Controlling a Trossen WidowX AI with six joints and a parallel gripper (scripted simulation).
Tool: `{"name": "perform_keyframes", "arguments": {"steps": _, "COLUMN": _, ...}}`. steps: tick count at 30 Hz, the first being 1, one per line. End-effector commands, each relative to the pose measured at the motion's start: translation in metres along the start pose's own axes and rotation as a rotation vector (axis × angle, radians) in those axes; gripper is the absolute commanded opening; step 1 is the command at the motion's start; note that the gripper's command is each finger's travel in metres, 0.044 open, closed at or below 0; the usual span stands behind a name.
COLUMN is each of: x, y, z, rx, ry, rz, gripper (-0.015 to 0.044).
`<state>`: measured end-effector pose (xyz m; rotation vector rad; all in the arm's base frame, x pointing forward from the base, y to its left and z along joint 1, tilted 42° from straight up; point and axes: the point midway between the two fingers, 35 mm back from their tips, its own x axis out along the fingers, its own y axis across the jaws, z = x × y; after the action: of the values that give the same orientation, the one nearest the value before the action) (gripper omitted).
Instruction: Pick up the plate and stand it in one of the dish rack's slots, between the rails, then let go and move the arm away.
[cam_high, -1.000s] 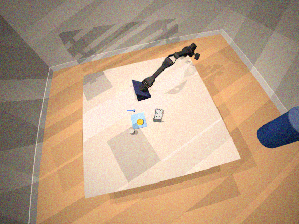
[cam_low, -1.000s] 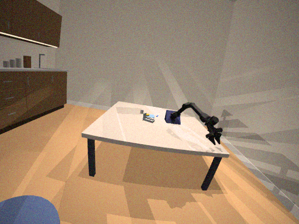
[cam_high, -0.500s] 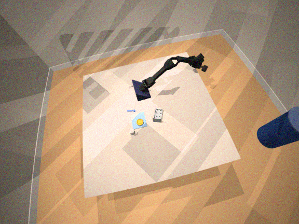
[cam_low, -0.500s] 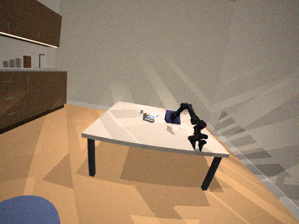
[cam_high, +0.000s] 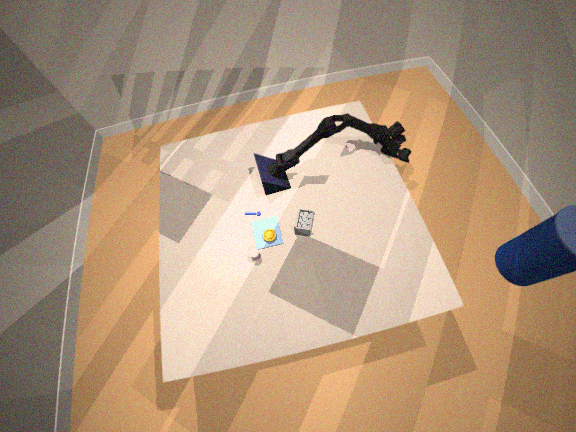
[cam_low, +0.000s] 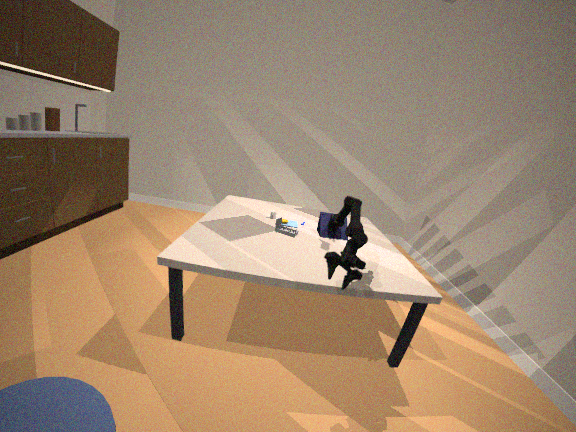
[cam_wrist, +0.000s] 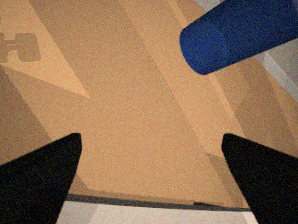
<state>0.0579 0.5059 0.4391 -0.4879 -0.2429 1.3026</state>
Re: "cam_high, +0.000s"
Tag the yellow plate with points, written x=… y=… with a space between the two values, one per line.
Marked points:
x=269 y=235

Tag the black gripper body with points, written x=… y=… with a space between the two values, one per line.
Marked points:
x=393 y=149

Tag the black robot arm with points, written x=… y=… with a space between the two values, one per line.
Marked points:
x=327 y=127

